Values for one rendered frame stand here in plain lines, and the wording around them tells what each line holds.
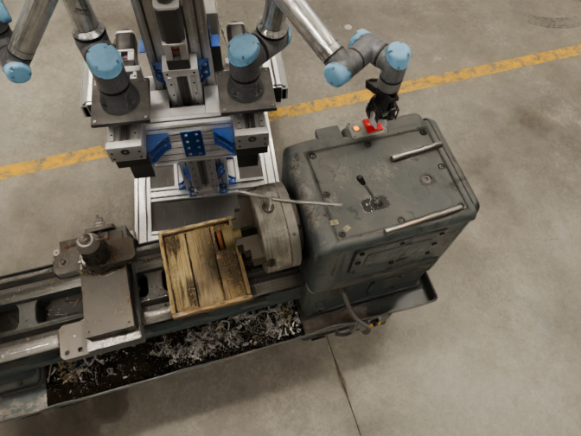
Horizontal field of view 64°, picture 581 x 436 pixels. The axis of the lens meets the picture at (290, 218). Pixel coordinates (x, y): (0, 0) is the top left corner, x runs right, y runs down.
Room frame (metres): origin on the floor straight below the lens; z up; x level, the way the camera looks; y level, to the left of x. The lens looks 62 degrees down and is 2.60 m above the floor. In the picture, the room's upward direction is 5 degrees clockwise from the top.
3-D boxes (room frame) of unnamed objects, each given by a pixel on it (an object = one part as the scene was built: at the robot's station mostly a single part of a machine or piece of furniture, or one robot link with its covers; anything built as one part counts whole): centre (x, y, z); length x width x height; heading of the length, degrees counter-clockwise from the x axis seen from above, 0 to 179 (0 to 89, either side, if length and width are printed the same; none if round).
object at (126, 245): (0.62, 0.65, 0.99); 0.20 x 0.10 x 0.05; 111
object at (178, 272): (0.66, 0.32, 0.89); 0.36 x 0.30 x 0.04; 21
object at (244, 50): (1.34, 0.22, 1.33); 0.13 x 0.12 x 0.14; 142
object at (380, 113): (1.10, -0.28, 1.41); 0.09 x 0.08 x 0.12; 21
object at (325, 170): (0.91, -0.30, 1.06); 0.59 x 0.48 x 0.39; 111
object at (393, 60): (1.11, -0.27, 1.57); 0.09 x 0.08 x 0.11; 52
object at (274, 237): (0.75, 0.08, 1.08); 0.32 x 0.09 x 0.32; 21
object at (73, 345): (0.52, 0.70, 0.90); 0.47 x 0.30 x 0.06; 21
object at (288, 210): (0.78, 0.02, 1.08); 0.31 x 0.03 x 0.31; 21
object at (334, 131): (1.06, -0.11, 1.24); 0.09 x 0.08 x 0.03; 111
